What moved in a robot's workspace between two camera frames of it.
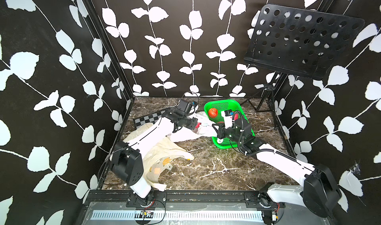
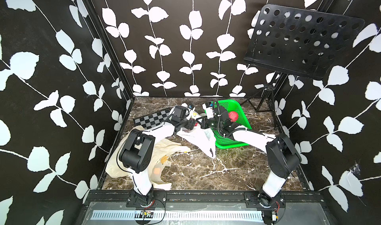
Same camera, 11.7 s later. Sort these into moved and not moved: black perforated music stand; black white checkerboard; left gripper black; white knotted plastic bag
Moved: white knotted plastic bag
Not moved: left gripper black; black white checkerboard; black perforated music stand
